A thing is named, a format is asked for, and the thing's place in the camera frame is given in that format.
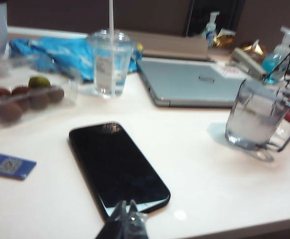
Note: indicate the beige cardboard riser box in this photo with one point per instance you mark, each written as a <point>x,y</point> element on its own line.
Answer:
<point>175,47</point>

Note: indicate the clear glass mug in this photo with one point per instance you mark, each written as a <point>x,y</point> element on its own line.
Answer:
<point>252,119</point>

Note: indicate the white and red sticker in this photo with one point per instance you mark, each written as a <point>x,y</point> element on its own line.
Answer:
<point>231,70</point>

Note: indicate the blue snack bag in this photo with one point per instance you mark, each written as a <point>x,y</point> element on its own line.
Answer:
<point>65,53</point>

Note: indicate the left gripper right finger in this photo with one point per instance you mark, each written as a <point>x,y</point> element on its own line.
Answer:
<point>136,224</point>

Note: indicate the black smartphone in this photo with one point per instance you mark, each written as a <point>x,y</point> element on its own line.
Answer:
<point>117,164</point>

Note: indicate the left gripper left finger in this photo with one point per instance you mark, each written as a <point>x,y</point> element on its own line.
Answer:
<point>113,224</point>

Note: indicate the clear lidded plastic cup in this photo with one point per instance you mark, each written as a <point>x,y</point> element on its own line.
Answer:
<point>110,69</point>

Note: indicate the gold foil wrapper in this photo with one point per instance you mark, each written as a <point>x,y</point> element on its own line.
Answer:
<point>224,38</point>
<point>254,49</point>

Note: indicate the blue gel sanitizer pump bottle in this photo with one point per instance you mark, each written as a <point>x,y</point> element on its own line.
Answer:
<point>274,62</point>

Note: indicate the clear plastic fruit container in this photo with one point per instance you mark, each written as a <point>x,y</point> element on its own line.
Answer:
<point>67,92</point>

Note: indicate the beige stapler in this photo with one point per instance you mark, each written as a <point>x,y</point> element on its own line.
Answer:
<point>249,63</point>

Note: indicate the small clear sanitizer pump bottle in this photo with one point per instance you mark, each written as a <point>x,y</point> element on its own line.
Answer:
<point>209,32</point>

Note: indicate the glossy black monitor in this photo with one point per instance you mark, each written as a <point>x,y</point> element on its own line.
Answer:
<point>199,15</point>

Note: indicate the green round fruit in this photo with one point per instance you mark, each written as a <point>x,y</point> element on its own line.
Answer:
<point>39,82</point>

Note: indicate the brown fabric desk divider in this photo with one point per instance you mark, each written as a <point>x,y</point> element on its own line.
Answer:
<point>60,15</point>

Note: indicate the blue QR code card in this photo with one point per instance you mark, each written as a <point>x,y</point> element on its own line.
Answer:
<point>9,166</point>

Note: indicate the silver closed laptop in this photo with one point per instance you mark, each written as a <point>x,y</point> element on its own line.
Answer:
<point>185,84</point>

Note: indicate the white drinking straw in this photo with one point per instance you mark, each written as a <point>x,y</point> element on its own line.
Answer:
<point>111,17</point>

